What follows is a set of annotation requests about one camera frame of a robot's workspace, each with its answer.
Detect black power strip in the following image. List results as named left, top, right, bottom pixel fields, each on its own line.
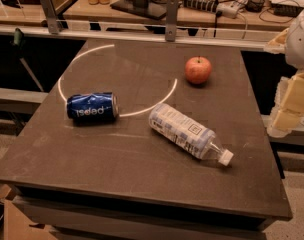
left=183, top=0, right=218, bottom=13

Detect white power adapter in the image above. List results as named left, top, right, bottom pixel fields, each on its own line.
left=216, top=2, right=240, bottom=19

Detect middle metal bracket post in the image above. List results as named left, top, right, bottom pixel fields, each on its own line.
left=165, top=0, right=179, bottom=42

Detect red apple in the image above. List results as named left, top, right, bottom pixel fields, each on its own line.
left=184, top=56, right=212, bottom=85

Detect black monitor stand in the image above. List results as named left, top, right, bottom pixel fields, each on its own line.
left=110, top=0, right=166, bottom=20

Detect blue pepsi can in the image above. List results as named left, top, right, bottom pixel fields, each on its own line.
left=66, top=92, right=119, bottom=121

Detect metal bracket post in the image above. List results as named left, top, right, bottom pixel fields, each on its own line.
left=39, top=0, right=62, bottom=34
left=165, top=0, right=179, bottom=42

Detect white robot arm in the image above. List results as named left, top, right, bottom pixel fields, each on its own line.
left=267, top=9, right=304, bottom=138

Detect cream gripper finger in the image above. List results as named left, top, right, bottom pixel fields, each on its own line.
left=271, top=71, right=304, bottom=132

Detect left metal bracket post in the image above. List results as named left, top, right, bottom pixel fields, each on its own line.
left=39, top=0, right=62, bottom=34

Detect aluminium frame rail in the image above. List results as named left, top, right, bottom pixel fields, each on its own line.
left=0, top=23, right=286, bottom=53

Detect green handled tool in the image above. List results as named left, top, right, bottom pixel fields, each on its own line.
left=12, top=28, right=44, bottom=92

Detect black keyboard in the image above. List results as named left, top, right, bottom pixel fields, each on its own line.
left=273, top=4, right=303, bottom=17

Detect clear plastic water bottle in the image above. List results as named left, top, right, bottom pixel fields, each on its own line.
left=149, top=103, right=234, bottom=166

